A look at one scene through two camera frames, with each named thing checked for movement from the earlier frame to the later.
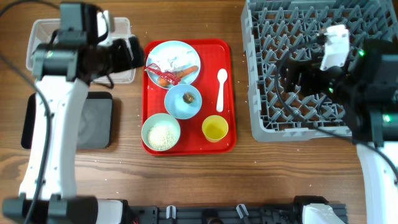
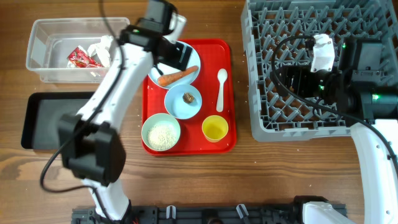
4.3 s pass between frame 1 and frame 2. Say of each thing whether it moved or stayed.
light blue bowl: stayed
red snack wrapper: moved
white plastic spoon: stayed
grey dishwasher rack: stayed
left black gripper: moved
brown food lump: stayed
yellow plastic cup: stayed
